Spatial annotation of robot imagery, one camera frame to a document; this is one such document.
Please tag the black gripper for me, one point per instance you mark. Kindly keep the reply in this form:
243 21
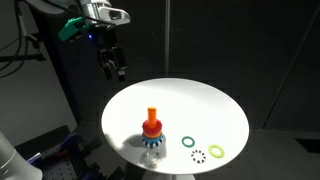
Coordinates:
109 52

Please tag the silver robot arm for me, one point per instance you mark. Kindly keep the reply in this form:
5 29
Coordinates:
97 19

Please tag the orange stacking pole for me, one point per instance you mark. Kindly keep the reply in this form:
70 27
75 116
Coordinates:
152 117

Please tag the round white table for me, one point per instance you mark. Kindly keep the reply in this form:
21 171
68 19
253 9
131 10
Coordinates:
204 129

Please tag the black perforated board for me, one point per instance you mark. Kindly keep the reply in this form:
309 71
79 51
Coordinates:
60 155

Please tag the grey cylinder foreground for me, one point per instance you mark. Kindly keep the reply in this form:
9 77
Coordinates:
13 166

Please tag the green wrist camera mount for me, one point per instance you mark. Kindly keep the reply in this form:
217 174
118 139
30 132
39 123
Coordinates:
73 29

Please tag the black camera stand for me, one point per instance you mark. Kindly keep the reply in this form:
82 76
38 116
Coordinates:
24 39

